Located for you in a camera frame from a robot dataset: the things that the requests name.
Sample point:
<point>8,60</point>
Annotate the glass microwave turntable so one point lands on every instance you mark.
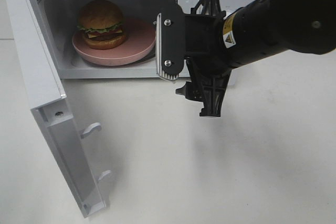
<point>149,56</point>

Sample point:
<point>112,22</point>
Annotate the burger with lettuce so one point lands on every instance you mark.
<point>100,23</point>

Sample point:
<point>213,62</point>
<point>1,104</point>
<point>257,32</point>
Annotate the white microwave door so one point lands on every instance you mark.
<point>49,105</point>

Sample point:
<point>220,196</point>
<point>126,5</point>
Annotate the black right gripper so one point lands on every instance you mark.
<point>206,57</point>

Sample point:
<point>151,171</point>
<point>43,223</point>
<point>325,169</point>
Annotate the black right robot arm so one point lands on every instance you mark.
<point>265,28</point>

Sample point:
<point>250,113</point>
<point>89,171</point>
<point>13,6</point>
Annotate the pink round plate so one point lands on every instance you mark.
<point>140,41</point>

